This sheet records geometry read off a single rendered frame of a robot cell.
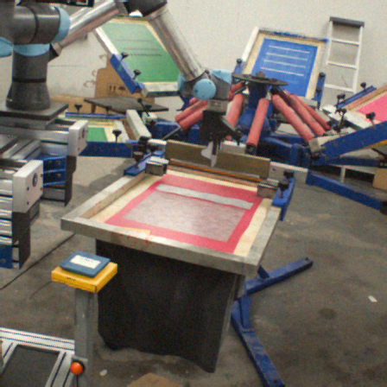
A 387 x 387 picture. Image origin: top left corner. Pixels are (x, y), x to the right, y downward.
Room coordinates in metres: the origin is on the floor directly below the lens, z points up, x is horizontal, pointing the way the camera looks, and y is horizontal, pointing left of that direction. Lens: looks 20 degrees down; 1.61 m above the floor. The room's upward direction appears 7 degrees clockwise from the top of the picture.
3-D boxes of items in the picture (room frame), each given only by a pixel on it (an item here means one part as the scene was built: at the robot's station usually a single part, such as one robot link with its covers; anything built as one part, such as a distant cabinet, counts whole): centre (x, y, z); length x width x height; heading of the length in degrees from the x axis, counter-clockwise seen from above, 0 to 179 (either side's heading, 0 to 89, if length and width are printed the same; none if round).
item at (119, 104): (3.20, 0.19, 0.91); 1.34 x 0.40 x 0.08; 45
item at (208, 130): (1.96, -0.06, 1.19); 0.09 x 0.08 x 0.12; 75
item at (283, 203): (1.87, -0.35, 0.97); 0.30 x 0.05 x 0.07; 165
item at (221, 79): (1.96, -0.06, 1.35); 0.09 x 0.08 x 0.11; 105
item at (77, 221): (1.71, -0.02, 0.97); 0.79 x 0.58 x 0.04; 165
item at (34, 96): (1.66, 0.56, 1.31); 0.15 x 0.15 x 0.10
